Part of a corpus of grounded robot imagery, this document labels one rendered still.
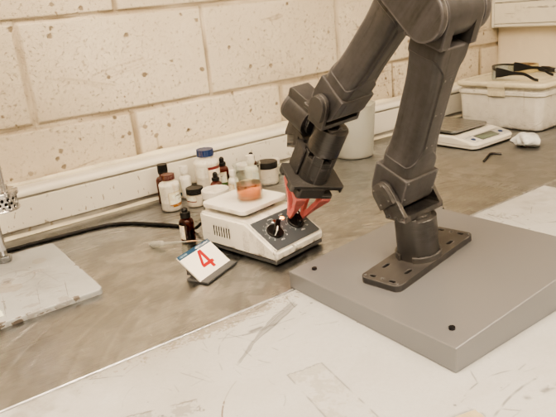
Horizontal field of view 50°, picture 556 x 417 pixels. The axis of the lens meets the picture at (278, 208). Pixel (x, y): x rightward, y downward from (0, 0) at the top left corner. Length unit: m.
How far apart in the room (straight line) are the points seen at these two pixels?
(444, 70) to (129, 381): 0.55
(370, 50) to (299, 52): 0.90
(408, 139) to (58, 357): 0.57
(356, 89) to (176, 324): 0.43
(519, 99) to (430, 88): 1.18
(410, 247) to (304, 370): 0.26
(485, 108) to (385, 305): 1.28
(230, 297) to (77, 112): 0.67
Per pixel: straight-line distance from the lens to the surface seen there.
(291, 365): 0.77
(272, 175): 1.51
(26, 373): 0.88
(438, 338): 0.76
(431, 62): 0.78
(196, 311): 0.93
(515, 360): 0.79
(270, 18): 1.69
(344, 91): 0.90
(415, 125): 0.82
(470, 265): 0.92
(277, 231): 1.04
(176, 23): 1.54
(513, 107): 1.97
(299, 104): 1.01
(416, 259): 0.90
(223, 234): 1.11
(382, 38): 0.83
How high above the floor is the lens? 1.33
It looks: 19 degrees down
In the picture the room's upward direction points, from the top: 6 degrees counter-clockwise
